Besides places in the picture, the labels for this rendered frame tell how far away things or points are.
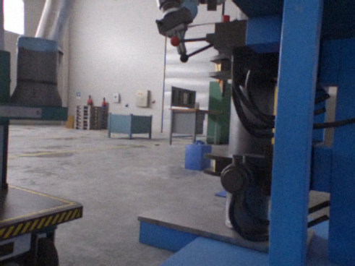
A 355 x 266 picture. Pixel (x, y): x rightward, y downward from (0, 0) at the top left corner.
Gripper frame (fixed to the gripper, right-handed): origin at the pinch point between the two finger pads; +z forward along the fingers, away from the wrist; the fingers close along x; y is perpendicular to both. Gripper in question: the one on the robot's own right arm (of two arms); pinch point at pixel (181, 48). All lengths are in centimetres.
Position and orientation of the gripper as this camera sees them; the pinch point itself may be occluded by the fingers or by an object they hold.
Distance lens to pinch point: 127.4
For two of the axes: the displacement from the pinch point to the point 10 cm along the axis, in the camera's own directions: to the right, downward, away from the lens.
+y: -4.9, 0.1, -8.7
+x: 8.3, -2.8, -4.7
